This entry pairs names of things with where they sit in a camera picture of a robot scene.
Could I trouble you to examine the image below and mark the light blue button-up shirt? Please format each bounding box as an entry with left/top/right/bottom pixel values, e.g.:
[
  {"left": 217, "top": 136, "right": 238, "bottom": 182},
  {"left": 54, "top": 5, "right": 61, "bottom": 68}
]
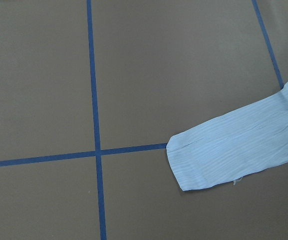
[{"left": 166, "top": 82, "right": 288, "bottom": 191}]

